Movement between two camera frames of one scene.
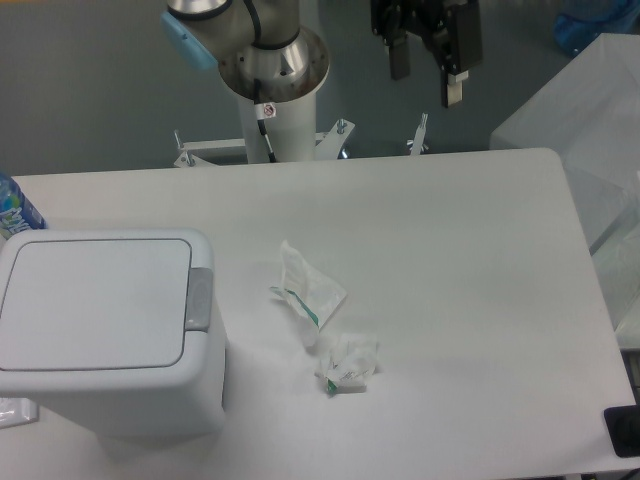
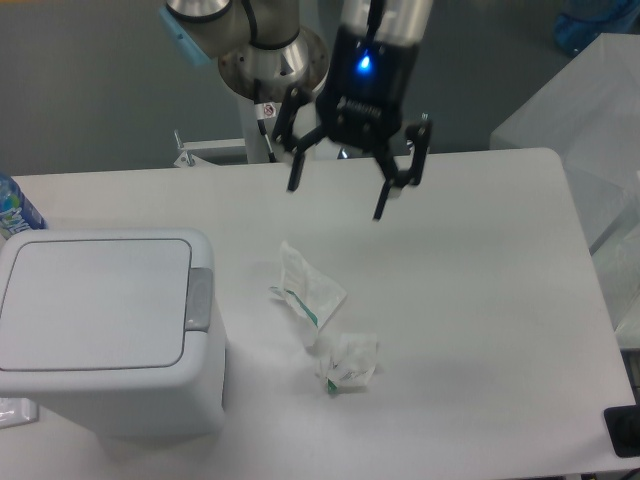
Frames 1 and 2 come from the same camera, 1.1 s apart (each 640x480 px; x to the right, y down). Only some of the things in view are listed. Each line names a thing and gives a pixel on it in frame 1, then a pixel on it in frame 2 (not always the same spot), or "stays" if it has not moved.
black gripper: [454, 29] to [361, 103]
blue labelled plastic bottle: [17, 214] stays
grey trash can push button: [199, 303] stays
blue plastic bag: [578, 22] stays
